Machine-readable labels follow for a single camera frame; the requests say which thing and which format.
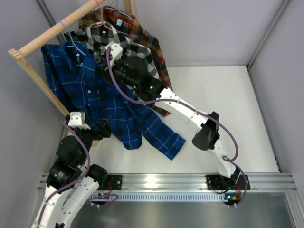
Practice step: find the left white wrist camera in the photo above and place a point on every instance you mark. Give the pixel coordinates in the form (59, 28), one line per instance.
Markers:
(77, 120)

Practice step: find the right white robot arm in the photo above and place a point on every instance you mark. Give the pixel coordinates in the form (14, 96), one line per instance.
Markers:
(135, 85)

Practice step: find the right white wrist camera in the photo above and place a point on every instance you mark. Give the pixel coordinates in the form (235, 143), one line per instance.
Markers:
(115, 53)

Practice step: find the black white checkered shirt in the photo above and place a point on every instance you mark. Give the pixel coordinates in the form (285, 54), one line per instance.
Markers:
(95, 39)

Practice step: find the blue plaid shirt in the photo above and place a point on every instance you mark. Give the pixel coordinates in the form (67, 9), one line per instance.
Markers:
(76, 79)

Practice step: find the pink wire hanger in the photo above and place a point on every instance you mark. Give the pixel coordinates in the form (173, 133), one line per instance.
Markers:
(102, 22)

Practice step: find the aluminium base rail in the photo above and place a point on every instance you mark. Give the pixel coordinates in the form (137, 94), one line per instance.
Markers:
(193, 182)

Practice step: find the wooden clothes rack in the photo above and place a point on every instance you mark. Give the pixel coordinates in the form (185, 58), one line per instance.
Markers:
(20, 56)

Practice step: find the perforated cable duct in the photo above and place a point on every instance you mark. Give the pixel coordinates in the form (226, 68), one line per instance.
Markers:
(162, 197)

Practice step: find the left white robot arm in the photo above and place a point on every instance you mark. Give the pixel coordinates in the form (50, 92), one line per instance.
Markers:
(72, 178)

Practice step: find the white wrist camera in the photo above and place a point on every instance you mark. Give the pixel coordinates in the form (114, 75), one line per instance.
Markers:
(115, 53)
(77, 120)

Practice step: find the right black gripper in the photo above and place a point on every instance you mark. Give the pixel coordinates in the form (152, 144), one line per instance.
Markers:
(116, 64)

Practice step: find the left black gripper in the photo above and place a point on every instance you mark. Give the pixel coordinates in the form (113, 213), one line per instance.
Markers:
(105, 131)

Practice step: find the red brown plaid shirt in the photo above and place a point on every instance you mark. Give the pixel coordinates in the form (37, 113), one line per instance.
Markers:
(140, 36)

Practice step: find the blue hanger under plaid shirt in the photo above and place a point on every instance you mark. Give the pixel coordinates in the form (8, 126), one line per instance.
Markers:
(122, 21)

